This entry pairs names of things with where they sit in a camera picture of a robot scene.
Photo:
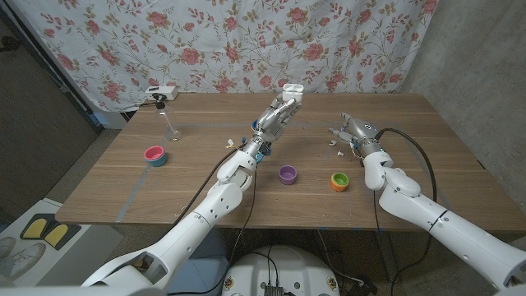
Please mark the black power adapter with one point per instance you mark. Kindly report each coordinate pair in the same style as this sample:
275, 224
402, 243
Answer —
363, 288

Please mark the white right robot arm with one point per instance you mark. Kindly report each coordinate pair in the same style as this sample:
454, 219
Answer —
431, 214

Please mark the white power strip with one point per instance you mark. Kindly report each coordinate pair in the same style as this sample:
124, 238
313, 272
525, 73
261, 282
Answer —
164, 92

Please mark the white airpods case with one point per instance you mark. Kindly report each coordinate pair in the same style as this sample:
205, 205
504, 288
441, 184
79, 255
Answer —
293, 92

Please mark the floral print backdrop cloth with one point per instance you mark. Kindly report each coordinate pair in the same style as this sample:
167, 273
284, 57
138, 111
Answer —
246, 41

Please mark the green plastic cup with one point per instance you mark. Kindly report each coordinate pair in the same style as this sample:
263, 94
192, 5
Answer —
340, 178

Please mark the black plug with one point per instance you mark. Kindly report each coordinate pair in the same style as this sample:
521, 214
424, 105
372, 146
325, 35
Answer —
159, 100

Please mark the pink plastic cup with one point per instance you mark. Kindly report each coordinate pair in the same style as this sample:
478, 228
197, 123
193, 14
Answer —
153, 152

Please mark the black slipper yellow insole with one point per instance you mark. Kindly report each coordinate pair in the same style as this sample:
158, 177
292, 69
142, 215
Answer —
35, 228
57, 235

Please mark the white floor mat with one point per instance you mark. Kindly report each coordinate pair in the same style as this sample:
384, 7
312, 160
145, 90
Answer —
90, 251

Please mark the grey table leg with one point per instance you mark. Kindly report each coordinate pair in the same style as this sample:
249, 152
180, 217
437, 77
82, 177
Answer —
386, 255

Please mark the teal plastic cup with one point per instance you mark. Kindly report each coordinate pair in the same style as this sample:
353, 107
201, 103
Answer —
159, 162

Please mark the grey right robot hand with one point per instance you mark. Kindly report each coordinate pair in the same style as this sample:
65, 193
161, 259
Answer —
361, 133

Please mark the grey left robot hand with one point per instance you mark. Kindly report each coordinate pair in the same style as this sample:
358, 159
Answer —
273, 123

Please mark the purple plastic cup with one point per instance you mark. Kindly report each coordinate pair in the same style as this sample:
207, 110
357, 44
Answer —
287, 175

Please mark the white sneaker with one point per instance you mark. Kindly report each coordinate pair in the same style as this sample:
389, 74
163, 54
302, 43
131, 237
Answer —
6, 246
26, 259

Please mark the orange plastic cup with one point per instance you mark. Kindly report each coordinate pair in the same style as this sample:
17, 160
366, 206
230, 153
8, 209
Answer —
339, 188

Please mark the blue plastic cup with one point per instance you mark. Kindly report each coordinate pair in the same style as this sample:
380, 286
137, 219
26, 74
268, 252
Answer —
255, 124

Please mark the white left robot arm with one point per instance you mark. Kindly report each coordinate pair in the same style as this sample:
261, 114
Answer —
193, 222

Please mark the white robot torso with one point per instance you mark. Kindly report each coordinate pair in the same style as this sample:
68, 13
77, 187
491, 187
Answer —
296, 267

